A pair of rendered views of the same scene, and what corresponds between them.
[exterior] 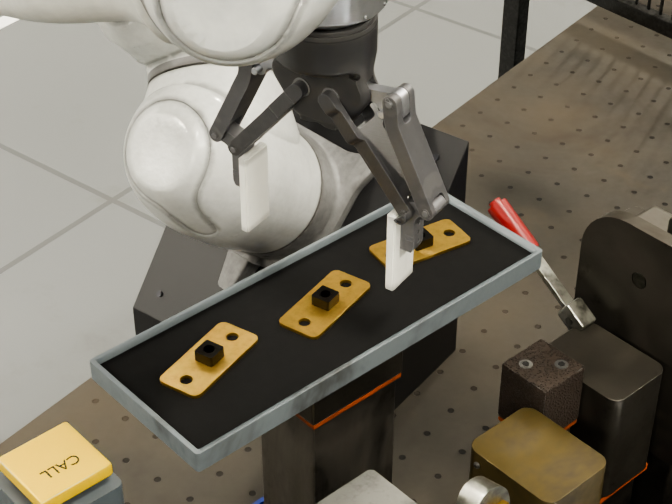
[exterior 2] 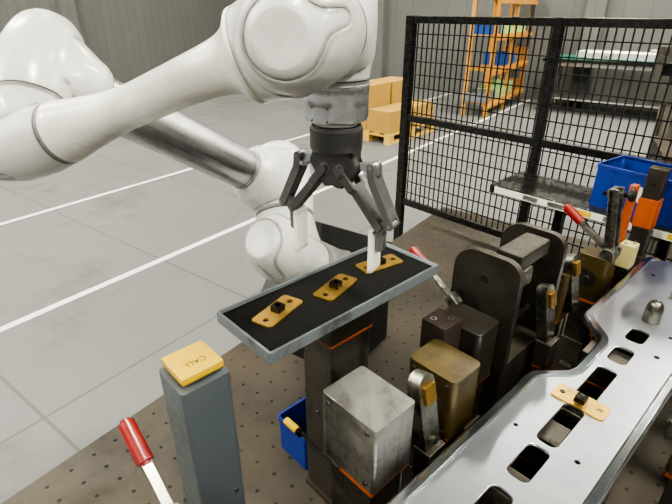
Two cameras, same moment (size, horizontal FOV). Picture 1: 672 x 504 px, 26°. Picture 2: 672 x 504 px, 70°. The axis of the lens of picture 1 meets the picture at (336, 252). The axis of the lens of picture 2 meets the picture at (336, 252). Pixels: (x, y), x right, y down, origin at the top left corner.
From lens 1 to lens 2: 0.41 m
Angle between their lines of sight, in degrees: 10
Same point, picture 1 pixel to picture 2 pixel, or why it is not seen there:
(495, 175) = not seen: hidden behind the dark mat
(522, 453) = (437, 359)
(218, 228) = (285, 276)
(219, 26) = (279, 52)
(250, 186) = (298, 227)
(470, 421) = (395, 366)
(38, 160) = (220, 284)
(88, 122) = (239, 271)
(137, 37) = (250, 195)
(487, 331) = (399, 329)
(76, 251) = not seen: hidden behind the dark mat
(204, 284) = not seen: hidden behind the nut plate
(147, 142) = (254, 237)
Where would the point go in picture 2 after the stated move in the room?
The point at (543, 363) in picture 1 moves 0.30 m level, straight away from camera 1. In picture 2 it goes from (442, 317) to (438, 243)
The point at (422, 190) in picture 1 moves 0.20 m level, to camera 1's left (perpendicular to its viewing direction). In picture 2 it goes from (387, 214) to (243, 215)
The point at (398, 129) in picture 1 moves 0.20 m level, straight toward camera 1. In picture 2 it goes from (374, 181) to (382, 245)
